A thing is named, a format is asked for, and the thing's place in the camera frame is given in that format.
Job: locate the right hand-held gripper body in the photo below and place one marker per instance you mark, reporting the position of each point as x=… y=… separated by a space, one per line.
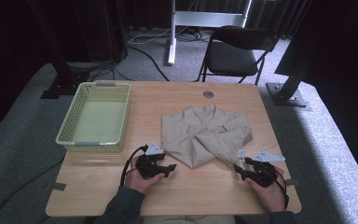
x=264 y=174

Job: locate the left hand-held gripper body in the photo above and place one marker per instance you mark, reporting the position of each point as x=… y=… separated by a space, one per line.
x=149 y=168

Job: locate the beige short-sleeved shirt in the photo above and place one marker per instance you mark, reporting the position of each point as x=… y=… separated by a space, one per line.
x=205 y=137

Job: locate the person's left hand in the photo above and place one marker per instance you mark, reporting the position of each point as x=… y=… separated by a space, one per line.
x=140 y=183

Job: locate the person's right hand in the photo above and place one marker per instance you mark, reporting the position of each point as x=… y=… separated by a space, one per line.
x=268 y=196

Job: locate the grey tape strip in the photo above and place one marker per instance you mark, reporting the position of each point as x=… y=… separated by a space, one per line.
x=292 y=182
x=59 y=186

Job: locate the light green plastic basket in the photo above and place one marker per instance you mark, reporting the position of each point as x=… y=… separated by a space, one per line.
x=101 y=119

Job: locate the black stand with grey base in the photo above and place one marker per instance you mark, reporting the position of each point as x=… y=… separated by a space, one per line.
x=287 y=93

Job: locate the grey round table grommet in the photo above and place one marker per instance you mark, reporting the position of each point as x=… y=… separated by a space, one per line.
x=208 y=94

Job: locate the black folding chair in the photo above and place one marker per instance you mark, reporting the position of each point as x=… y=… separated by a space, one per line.
x=230 y=59

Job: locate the black metal stand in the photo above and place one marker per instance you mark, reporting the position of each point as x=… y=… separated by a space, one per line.
x=62 y=74

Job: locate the dark cabinet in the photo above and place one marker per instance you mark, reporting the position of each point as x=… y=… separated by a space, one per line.
x=101 y=31

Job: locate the white metal desk frame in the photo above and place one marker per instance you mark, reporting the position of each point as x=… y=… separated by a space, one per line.
x=205 y=18

